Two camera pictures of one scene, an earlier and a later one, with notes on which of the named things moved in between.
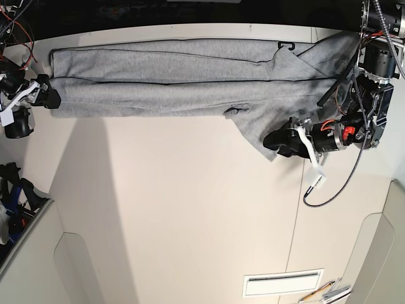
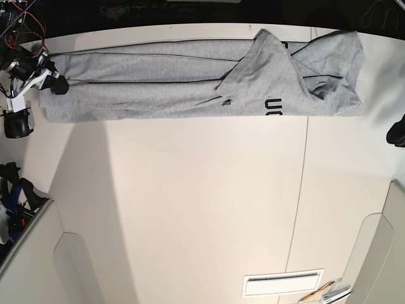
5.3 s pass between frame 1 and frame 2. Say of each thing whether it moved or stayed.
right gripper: moved
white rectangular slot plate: stayed
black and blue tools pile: stayed
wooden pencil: stayed
